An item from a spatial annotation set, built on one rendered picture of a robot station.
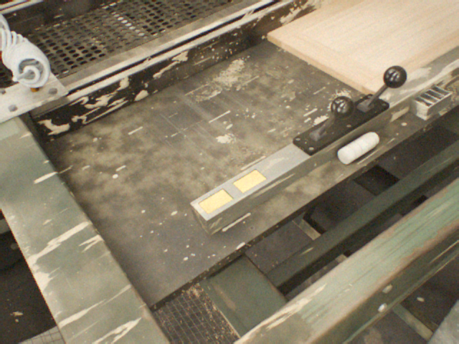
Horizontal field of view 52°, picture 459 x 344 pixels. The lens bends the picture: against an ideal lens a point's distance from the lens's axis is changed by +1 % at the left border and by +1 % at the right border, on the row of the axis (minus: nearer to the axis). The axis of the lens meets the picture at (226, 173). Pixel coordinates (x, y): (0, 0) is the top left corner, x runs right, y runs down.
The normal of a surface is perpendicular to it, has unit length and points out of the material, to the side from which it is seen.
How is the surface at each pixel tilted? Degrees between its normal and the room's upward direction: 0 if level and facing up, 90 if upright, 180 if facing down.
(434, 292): 0
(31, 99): 60
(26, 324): 90
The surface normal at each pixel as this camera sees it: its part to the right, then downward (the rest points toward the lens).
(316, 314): -0.11, -0.70
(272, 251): -0.76, 0.05
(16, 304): 0.32, -0.85
